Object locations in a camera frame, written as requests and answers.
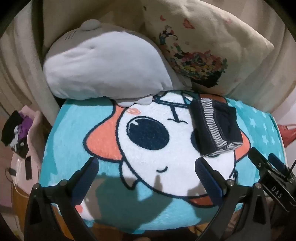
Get grey plush shark toy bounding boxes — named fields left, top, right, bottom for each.
left=43, top=20, right=192, bottom=108

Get floral printed cream pillow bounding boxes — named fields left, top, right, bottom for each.
left=141, top=0, right=275, bottom=95

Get pink bag with clutter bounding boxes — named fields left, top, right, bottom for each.
left=9, top=105, right=51, bottom=186

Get red fabric item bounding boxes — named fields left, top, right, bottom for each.
left=277, top=124, right=296, bottom=148

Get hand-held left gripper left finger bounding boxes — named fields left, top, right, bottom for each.
left=24, top=157, right=100, bottom=241

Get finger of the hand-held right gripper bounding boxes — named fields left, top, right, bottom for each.
left=248, top=147, right=273, bottom=177
left=268, top=153, right=290, bottom=176

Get cartoon printed blanket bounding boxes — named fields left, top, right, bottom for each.
left=38, top=90, right=286, bottom=234

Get black and purple clothes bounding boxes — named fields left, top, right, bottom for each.
left=1, top=110, right=35, bottom=147

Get beige cloth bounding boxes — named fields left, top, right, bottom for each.
left=229, top=21, right=296, bottom=121
left=0, top=2, right=60, bottom=126

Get navy pants with striped lining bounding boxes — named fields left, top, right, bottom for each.
left=190, top=98, right=244, bottom=156

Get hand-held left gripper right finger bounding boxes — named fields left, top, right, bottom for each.
left=195, top=158, right=271, bottom=241

